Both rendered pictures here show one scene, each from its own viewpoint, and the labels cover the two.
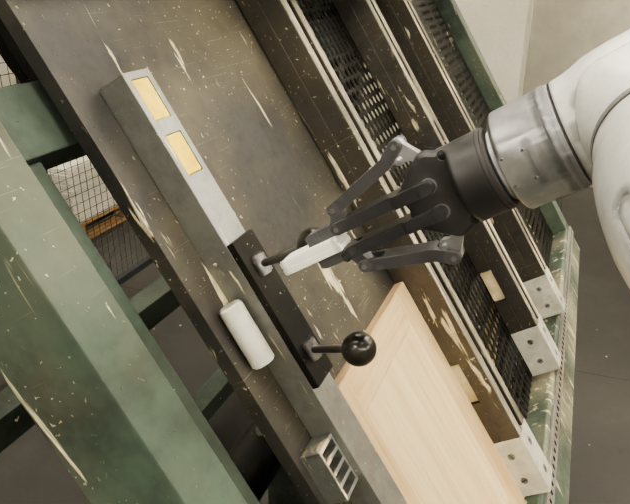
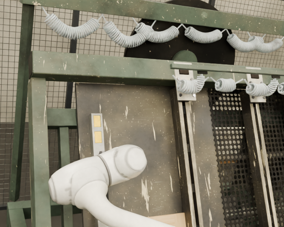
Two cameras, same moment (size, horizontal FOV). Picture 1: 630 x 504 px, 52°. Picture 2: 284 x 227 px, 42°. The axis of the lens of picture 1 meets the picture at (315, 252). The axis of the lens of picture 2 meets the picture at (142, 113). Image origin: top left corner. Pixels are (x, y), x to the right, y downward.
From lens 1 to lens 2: 1.11 m
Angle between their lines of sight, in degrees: 40
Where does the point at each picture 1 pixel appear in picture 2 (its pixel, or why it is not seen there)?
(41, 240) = (39, 142)
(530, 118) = not seen: hidden behind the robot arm
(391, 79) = (251, 141)
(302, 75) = (177, 128)
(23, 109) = (69, 114)
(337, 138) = (180, 152)
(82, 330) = (36, 162)
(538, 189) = not seen: hidden behind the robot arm
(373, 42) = (249, 124)
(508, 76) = not seen: outside the picture
